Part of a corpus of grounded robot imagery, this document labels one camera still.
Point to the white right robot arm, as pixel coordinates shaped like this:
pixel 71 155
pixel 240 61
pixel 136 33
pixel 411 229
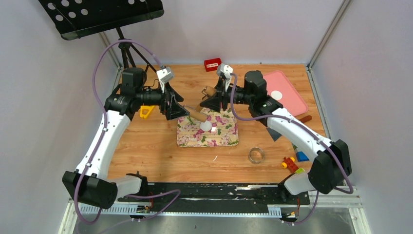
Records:
pixel 330 159

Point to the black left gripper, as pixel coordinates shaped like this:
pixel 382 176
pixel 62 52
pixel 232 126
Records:
pixel 174 110

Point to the floral yellow tray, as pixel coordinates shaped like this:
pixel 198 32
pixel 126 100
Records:
pixel 224 130

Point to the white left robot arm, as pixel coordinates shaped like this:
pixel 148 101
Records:
pixel 88 183

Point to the pink tray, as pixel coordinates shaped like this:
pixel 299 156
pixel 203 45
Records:
pixel 291 99

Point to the black music stand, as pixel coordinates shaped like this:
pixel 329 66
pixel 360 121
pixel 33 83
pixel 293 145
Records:
pixel 75 19

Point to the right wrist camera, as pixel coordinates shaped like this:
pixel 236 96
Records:
pixel 225 70

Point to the yellow triangular toy block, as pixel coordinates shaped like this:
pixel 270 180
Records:
pixel 145 111

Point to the wooden rolling pin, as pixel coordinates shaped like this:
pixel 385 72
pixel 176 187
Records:
pixel 196 112

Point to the small green toy block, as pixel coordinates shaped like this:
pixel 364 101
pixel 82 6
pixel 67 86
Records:
pixel 299 171

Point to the blue green stacked blocks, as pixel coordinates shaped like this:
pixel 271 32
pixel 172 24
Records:
pixel 300 156

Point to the white dough ball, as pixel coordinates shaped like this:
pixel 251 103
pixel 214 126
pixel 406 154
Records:
pixel 206 126

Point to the metal scraper wooden handle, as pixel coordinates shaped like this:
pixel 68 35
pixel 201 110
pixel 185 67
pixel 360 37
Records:
pixel 276 135

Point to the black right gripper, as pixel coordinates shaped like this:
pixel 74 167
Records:
pixel 220 95

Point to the red yellow toy block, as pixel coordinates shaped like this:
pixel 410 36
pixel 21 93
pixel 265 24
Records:
pixel 289 163

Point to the flat white dough wrapper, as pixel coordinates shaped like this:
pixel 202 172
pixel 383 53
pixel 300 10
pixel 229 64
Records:
pixel 277 95

